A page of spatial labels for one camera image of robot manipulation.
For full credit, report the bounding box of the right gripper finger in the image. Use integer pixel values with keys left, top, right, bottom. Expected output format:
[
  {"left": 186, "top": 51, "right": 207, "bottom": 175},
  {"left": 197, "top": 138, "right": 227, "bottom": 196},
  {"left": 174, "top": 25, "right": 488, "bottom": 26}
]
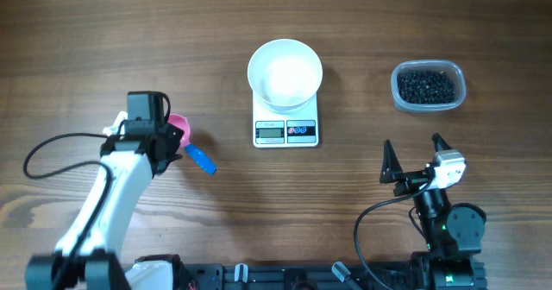
[
  {"left": 379, "top": 140, "right": 403, "bottom": 184},
  {"left": 431, "top": 133, "right": 452, "bottom": 152}
]

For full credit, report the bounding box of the pink scoop blue handle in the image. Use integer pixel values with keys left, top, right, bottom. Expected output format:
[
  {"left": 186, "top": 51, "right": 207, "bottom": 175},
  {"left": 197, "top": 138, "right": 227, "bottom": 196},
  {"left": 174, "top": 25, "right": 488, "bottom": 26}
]
[{"left": 168, "top": 114, "right": 217, "bottom": 175}]

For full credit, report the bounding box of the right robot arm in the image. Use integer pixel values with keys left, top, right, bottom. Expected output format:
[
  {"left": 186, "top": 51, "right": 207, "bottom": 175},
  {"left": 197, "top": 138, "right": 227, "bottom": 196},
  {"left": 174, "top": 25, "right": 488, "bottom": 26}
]
[{"left": 380, "top": 134, "right": 487, "bottom": 290}]

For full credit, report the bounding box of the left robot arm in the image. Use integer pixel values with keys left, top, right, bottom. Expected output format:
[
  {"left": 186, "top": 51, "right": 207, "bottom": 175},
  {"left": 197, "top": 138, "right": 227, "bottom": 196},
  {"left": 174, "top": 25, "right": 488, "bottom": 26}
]
[{"left": 25, "top": 91, "right": 189, "bottom": 289}]

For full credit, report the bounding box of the white digital kitchen scale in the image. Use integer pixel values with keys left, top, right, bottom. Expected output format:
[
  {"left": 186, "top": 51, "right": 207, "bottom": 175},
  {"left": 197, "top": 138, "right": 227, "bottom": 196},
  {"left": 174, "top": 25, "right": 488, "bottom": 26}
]
[{"left": 252, "top": 94, "right": 319, "bottom": 148}]

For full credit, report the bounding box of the white bowl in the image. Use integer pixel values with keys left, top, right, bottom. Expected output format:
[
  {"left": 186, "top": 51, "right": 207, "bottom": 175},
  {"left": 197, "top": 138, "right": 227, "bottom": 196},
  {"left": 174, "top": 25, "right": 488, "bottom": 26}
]
[{"left": 247, "top": 39, "right": 323, "bottom": 112}]

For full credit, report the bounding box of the black beans pile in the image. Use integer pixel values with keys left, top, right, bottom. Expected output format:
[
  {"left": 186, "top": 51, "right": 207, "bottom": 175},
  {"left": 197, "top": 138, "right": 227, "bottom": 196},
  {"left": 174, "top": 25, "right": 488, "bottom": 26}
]
[{"left": 397, "top": 70, "right": 455, "bottom": 104}]

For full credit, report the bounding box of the clear plastic container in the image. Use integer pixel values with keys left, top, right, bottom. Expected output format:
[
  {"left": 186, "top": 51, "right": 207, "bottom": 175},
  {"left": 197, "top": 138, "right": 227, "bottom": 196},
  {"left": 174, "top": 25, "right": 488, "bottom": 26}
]
[{"left": 391, "top": 60, "right": 467, "bottom": 113}]

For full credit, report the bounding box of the left black cable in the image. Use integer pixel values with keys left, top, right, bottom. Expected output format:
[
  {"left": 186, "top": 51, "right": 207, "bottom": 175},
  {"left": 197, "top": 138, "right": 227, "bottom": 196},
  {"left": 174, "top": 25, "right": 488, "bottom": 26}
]
[{"left": 22, "top": 91, "right": 172, "bottom": 290}]

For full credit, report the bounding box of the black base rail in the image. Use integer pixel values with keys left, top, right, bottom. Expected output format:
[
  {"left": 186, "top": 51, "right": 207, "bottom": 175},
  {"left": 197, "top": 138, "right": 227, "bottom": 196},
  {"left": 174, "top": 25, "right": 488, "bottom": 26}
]
[{"left": 177, "top": 261, "right": 488, "bottom": 290}]

